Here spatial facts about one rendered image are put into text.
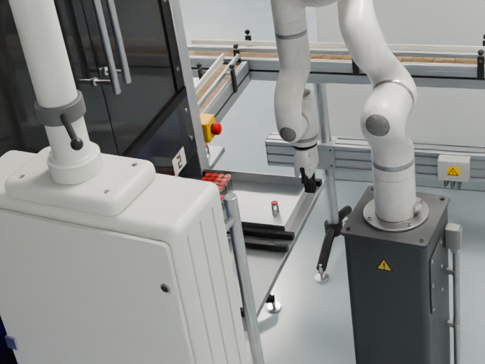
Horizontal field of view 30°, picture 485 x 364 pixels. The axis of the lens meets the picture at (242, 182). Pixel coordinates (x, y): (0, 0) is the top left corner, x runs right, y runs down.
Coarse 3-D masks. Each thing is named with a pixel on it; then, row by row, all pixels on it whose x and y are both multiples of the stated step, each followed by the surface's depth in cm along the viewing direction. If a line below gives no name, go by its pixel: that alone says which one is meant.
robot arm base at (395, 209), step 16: (384, 176) 253; (400, 176) 252; (384, 192) 256; (400, 192) 255; (368, 208) 269; (384, 208) 260; (400, 208) 258; (416, 208) 261; (368, 224) 263; (384, 224) 261; (400, 224) 260; (416, 224) 259
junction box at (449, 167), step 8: (440, 160) 346; (448, 160) 345; (456, 160) 344; (464, 160) 344; (440, 168) 348; (448, 168) 346; (456, 168) 345; (464, 168) 344; (440, 176) 350; (448, 176) 348; (456, 176) 347; (464, 176) 346
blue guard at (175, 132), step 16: (176, 112) 273; (160, 128) 264; (176, 128) 274; (192, 128) 284; (160, 144) 264; (176, 144) 274; (192, 144) 285; (160, 160) 265; (0, 320) 198; (0, 336) 199; (0, 352) 199
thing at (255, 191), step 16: (240, 176) 288; (256, 176) 286; (272, 176) 284; (288, 176) 282; (240, 192) 283; (256, 192) 282; (272, 192) 281; (288, 192) 280; (304, 192) 274; (240, 208) 276; (256, 208) 275; (288, 208) 272; (256, 224) 263; (272, 224) 261; (288, 224) 262
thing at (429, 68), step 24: (192, 48) 364; (216, 48) 360; (240, 48) 356; (264, 48) 352; (312, 48) 355; (336, 48) 351; (408, 48) 338; (432, 48) 334; (456, 48) 331; (480, 48) 328; (192, 72) 367; (264, 72) 355; (312, 72) 348; (336, 72) 344; (360, 72) 340; (408, 72) 333; (432, 72) 330; (456, 72) 327; (480, 72) 322
